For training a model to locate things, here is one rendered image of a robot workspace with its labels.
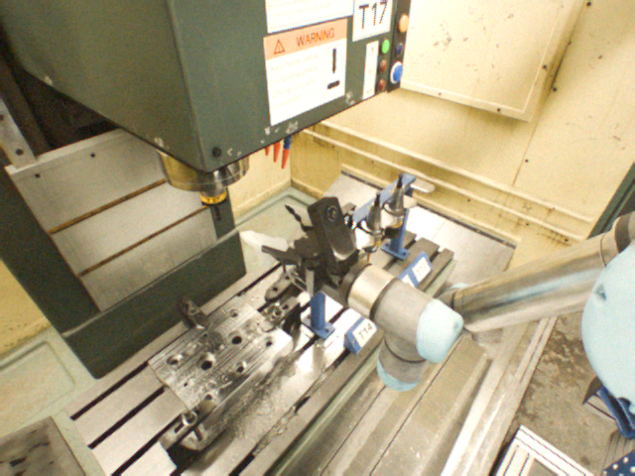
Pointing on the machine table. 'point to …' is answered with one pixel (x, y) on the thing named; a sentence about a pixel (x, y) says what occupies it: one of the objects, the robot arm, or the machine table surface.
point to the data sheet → (304, 12)
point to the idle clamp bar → (279, 289)
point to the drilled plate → (260, 365)
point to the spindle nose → (174, 174)
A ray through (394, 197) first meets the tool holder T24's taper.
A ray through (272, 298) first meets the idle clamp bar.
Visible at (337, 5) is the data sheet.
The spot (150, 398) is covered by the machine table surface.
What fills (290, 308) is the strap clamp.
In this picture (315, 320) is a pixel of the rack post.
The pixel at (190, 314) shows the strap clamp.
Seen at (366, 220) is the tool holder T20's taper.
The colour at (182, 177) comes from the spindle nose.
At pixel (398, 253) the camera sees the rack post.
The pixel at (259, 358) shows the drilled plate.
